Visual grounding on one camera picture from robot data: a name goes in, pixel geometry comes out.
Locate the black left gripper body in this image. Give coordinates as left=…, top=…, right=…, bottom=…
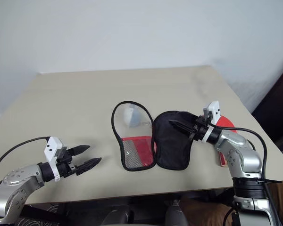
left=57, top=152, right=77, bottom=178

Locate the dark rounded shape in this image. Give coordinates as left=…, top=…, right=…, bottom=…
left=100, top=204, right=134, bottom=226
left=164, top=199, right=189, bottom=226

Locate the red object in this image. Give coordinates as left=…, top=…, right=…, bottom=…
left=215, top=115, right=238, bottom=168

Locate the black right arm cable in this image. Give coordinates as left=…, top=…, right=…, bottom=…
left=208, top=124, right=283, bottom=226

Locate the black box with orange tag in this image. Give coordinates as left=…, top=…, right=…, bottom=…
left=251, top=59, right=283, bottom=152

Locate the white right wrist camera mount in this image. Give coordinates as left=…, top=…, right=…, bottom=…
left=201, top=100, right=222, bottom=143

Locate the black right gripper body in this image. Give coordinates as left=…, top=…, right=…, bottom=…
left=190, top=115, right=212, bottom=142

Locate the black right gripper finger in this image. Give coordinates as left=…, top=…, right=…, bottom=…
left=173, top=124, right=194, bottom=140
left=168, top=120, right=195, bottom=131

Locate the brown cushion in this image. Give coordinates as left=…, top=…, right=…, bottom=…
left=179, top=180, right=283, bottom=226

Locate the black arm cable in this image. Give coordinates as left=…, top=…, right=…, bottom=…
left=0, top=136, right=50, bottom=182
left=208, top=124, right=283, bottom=226

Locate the dark patterned floor mat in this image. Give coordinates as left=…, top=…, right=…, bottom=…
left=15, top=202, right=68, bottom=226

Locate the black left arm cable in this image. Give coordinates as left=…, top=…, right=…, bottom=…
left=0, top=136, right=50, bottom=182

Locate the black mesh zipper pouch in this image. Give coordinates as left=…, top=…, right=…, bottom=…
left=111, top=101, right=197, bottom=171

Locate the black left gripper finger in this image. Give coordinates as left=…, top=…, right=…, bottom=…
left=75, top=157, right=102, bottom=176
left=69, top=145, right=91, bottom=157

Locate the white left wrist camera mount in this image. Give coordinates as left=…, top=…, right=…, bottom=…
left=44, top=136, right=67, bottom=182

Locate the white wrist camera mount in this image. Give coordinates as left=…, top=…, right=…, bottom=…
left=201, top=100, right=222, bottom=143
left=44, top=136, right=67, bottom=182

